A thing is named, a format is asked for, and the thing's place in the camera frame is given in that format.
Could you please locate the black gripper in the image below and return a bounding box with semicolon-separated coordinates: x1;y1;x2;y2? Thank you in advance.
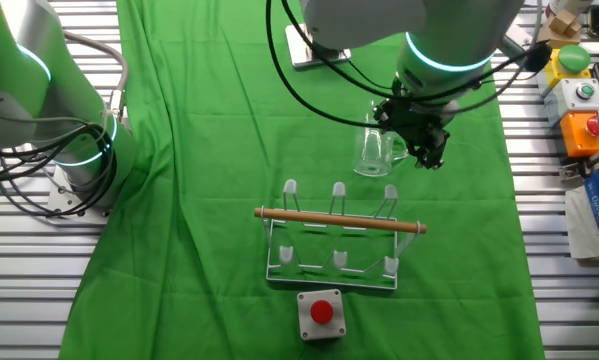
372;96;451;171

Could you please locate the clear glass cup with handle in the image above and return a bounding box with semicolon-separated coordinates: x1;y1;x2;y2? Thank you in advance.
351;99;411;179

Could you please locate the clear acrylic drying rack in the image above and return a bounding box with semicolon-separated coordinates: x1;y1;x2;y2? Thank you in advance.
253;178;428;291

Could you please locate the yellow box green mushroom button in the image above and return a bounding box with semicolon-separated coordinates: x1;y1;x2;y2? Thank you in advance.
535;43;593;97

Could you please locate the orange box red button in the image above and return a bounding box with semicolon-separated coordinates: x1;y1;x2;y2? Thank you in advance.
558;110;599;159

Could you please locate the grey box green button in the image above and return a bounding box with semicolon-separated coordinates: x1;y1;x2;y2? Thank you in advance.
543;77;599;127

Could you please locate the wooden block puzzle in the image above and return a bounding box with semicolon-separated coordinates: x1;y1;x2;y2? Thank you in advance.
536;9;584;57

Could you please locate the grey red-button box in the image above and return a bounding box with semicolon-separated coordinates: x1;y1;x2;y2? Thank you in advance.
296;288;348;342

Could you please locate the green cloth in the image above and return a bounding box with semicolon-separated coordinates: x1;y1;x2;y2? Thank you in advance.
58;0;546;360

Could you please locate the white bottle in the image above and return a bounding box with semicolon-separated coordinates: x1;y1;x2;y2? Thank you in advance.
545;0;596;17

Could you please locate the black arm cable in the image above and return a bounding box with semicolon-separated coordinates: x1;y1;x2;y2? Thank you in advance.
280;0;540;104
264;0;383;129

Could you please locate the black camera plug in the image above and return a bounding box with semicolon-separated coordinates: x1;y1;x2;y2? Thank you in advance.
522;41;554;72

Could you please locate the black base cable bundle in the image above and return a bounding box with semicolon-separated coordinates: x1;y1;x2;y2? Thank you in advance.
0;117;119;217

